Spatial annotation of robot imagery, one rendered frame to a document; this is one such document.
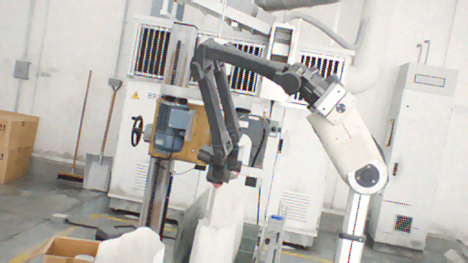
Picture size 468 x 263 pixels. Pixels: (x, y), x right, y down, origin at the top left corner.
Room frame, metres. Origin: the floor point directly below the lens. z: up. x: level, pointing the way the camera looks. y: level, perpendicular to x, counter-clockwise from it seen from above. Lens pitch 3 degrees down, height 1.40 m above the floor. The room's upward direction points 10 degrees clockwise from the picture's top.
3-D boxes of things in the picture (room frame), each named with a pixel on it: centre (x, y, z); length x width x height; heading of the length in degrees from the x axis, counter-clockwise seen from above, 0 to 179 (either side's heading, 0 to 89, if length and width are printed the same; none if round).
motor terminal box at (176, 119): (2.73, 0.31, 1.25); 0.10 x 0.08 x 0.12; 110
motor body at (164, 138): (2.83, 0.35, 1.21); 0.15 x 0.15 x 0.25
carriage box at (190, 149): (3.07, 0.30, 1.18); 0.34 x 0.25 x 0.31; 85
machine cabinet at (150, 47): (6.22, 0.10, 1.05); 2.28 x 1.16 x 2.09; 85
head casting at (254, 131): (3.07, -0.04, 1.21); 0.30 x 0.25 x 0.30; 175
